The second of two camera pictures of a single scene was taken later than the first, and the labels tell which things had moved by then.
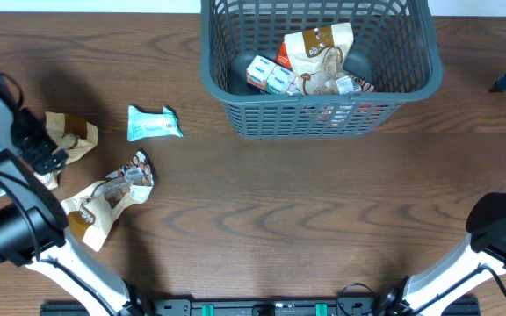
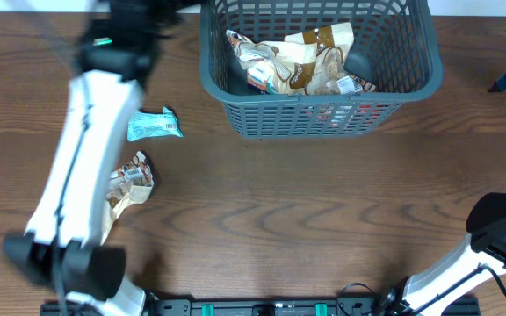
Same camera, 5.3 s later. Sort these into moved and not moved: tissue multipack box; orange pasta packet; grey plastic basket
Moved: orange pasta packet
Not moved: grey plastic basket; tissue multipack box
